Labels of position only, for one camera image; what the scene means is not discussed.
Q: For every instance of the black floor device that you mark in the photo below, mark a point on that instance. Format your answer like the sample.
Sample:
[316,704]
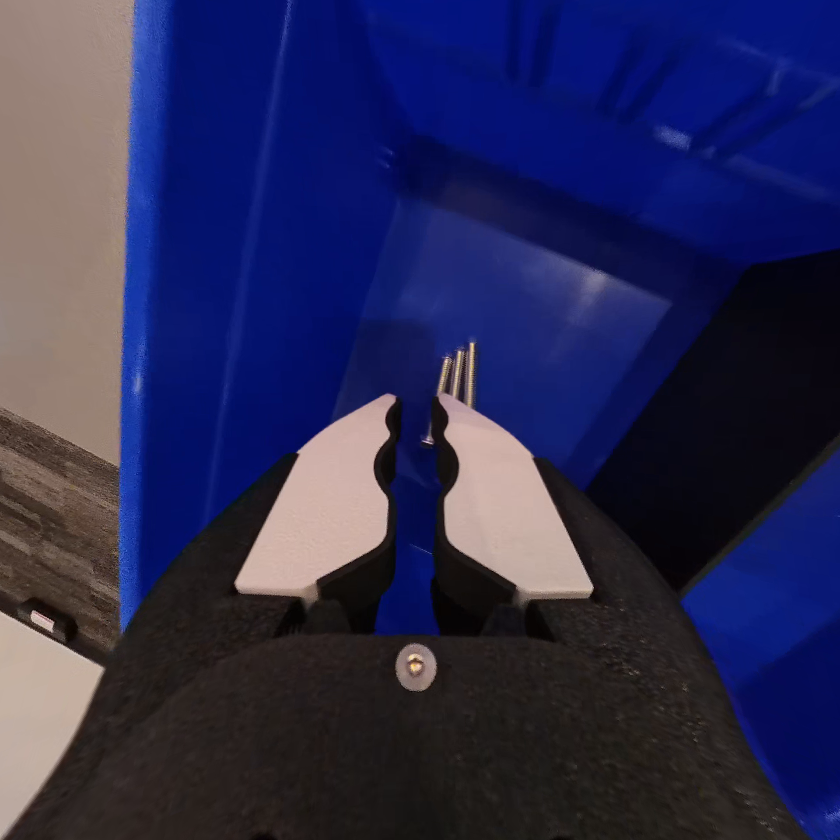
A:
[46,620]

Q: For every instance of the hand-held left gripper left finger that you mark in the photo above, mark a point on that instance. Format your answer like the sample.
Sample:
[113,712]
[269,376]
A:
[321,512]

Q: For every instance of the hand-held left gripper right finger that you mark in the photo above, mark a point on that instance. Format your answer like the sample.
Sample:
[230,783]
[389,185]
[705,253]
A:
[512,518]

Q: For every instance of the steel bolt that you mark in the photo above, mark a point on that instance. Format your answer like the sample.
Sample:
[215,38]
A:
[458,374]
[446,377]
[470,374]

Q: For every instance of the blue plastic bin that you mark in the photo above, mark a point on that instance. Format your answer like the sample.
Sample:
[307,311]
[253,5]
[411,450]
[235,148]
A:
[262,262]

